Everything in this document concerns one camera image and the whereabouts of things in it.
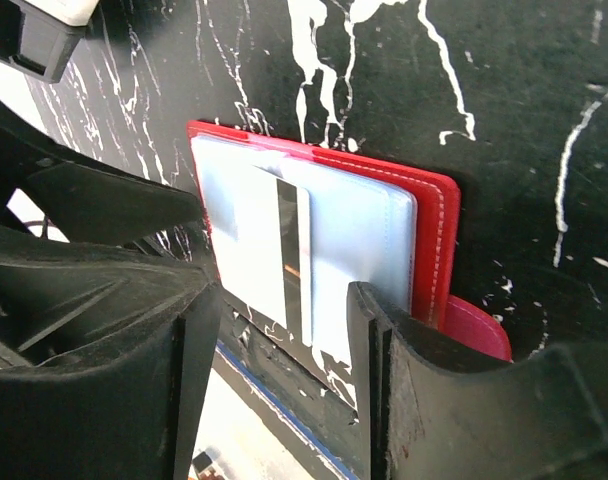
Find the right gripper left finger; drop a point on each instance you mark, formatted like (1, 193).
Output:
(124, 407)

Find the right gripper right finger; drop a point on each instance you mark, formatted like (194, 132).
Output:
(431, 407)

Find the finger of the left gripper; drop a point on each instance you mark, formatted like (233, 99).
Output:
(57, 297)
(88, 201)

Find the white striped credit card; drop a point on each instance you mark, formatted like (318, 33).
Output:
(273, 273)

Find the red leather card holder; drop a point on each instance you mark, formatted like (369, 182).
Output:
(390, 225)

